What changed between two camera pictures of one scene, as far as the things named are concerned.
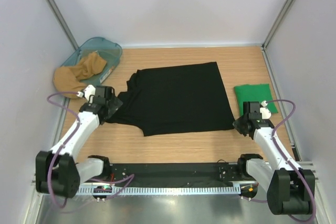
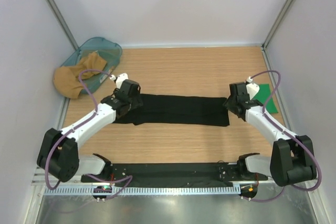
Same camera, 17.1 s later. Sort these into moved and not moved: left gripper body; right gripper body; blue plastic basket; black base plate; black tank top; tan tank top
Moved: right gripper body; black tank top; left gripper body
Not moved: tan tank top; black base plate; blue plastic basket
